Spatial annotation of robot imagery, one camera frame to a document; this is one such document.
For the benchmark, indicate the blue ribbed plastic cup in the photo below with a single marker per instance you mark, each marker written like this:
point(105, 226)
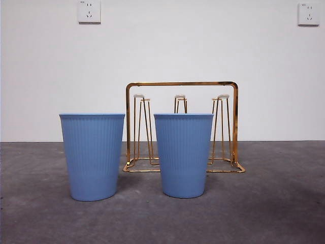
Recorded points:
point(182, 157)
point(91, 157)

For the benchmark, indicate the white wall socket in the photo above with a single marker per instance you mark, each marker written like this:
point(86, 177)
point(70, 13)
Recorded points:
point(308, 14)
point(89, 11)

